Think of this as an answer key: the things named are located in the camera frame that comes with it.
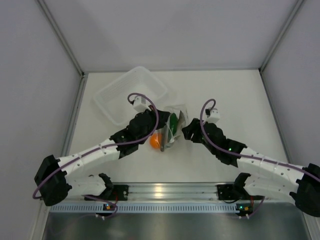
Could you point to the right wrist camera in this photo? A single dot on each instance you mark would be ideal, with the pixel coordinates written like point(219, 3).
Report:
point(212, 115)

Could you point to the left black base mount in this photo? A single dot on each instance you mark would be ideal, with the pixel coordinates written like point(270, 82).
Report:
point(119, 192)

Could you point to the right aluminium frame post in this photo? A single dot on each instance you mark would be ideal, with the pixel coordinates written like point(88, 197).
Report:
point(279, 37)

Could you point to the clear zip top bag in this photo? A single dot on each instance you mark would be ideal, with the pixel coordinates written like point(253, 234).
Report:
point(181, 111)

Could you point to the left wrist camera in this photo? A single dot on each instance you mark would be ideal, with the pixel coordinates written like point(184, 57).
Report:
point(140, 104)

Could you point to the white slotted cable duct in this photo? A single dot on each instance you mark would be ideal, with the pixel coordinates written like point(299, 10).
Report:
point(126, 207)

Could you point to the aluminium frame post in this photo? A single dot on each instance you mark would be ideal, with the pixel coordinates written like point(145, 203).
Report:
point(279, 37)
point(59, 34)

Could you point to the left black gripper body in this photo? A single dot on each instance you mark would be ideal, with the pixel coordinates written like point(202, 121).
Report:
point(152, 113)

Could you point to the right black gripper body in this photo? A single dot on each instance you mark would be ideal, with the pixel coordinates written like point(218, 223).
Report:
point(213, 150)

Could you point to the fake orange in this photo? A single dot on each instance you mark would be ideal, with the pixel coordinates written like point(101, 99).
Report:
point(155, 140)

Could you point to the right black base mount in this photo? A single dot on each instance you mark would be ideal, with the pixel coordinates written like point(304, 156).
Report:
point(229, 193)

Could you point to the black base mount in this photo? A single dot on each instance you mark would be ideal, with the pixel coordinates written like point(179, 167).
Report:
point(229, 193)
point(119, 192)

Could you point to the left aluminium frame post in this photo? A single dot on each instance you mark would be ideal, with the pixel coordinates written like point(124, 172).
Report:
point(59, 34)

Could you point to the fake green cucumber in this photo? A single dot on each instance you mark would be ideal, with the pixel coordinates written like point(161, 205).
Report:
point(173, 123)

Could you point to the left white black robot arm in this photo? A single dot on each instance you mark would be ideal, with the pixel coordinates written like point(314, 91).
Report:
point(71, 176)

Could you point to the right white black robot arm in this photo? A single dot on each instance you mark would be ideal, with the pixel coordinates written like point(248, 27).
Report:
point(259, 175)

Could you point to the translucent white plastic basket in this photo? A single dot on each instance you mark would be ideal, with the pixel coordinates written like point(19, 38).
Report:
point(112, 99)

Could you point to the aluminium mounting rail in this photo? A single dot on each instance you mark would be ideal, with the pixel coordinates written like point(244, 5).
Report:
point(175, 191)

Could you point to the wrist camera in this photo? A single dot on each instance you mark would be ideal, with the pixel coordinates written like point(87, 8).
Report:
point(140, 104)
point(212, 115)

